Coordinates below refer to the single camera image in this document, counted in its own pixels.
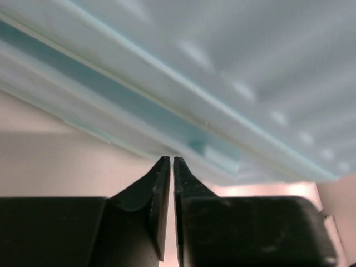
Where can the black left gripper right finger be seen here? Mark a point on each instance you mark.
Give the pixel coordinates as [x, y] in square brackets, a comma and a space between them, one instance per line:
[248, 230]

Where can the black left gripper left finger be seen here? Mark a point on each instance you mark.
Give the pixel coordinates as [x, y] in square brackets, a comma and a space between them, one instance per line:
[128, 229]

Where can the light blue hardshell suitcase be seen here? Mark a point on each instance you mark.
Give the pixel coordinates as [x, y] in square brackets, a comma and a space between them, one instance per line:
[245, 91]

